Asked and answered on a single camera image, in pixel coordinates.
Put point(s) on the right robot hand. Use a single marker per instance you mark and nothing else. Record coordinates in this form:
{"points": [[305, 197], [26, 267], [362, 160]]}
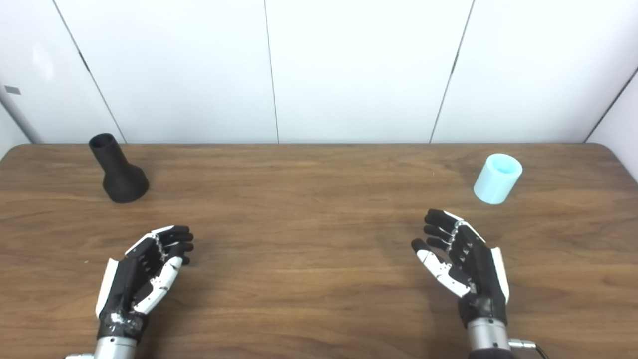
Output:
{"points": [[481, 279]]}

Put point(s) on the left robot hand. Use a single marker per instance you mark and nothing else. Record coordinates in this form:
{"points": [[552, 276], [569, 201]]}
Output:
{"points": [[130, 284]]}

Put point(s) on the light blue cylinder cup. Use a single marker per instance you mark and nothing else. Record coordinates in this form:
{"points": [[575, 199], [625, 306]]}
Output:
{"points": [[496, 179]]}

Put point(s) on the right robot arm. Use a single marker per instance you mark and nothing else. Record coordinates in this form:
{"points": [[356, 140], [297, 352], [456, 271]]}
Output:
{"points": [[488, 339]]}

